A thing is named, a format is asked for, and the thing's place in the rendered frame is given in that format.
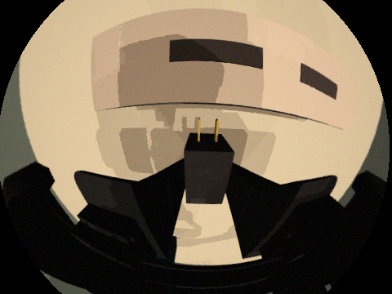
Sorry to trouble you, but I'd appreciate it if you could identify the black two-prong plug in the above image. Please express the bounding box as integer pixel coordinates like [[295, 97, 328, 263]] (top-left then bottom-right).
[[184, 118, 235, 205]]

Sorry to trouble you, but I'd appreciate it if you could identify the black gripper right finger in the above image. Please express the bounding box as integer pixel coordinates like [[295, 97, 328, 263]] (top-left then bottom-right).
[[225, 163, 337, 259]]

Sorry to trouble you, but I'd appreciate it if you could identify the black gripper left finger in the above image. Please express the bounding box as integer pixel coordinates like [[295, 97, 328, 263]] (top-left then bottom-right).
[[73, 158, 185, 259]]

